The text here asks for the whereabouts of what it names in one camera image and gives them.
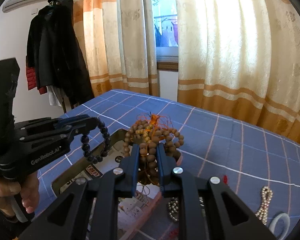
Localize dark bead bracelet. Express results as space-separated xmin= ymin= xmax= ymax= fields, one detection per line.
xmin=80 ymin=117 xmax=112 ymax=165

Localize white jade bangle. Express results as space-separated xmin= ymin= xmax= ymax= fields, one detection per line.
xmin=269 ymin=213 xmax=290 ymax=240

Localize pearl necklace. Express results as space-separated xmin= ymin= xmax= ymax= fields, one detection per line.
xmin=255 ymin=186 xmax=274 ymax=225

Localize silver ball chain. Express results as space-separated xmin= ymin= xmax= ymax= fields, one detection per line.
xmin=167 ymin=197 xmax=180 ymax=222

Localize brown wooden bead mala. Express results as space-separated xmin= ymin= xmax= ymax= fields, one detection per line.
xmin=123 ymin=113 xmax=184 ymax=186

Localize person's left hand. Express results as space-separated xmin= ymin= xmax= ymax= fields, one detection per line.
xmin=0 ymin=172 xmax=39 ymax=217

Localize white garment on rack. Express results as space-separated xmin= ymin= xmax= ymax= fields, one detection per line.
xmin=47 ymin=86 xmax=65 ymax=107

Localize blue plaid bed sheet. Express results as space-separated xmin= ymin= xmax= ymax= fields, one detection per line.
xmin=36 ymin=89 xmax=300 ymax=240

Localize newspaper lining in tin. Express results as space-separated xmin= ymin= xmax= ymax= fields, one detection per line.
xmin=59 ymin=141 xmax=163 ymax=240

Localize red puffer jacket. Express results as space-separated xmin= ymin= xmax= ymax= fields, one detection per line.
xmin=26 ymin=66 xmax=47 ymax=95

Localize open metal tin box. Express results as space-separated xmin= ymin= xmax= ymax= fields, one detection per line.
xmin=51 ymin=128 xmax=183 ymax=240

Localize black coat on rack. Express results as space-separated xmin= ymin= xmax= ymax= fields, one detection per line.
xmin=26 ymin=0 xmax=94 ymax=106

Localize left cream orange curtain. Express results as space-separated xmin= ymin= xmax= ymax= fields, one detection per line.
xmin=74 ymin=0 xmax=159 ymax=96

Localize cream orange curtain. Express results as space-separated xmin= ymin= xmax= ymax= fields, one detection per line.
xmin=176 ymin=0 xmax=300 ymax=144
xmin=74 ymin=0 xmax=159 ymax=96

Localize window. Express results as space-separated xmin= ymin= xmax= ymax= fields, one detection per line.
xmin=151 ymin=0 xmax=178 ymax=72

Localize right cream orange curtain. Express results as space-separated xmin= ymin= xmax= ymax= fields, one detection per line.
xmin=176 ymin=0 xmax=300 ymax=144

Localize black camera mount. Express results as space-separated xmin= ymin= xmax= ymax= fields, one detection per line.
xmin=0 ymin=58 xmax=20 ymax=157

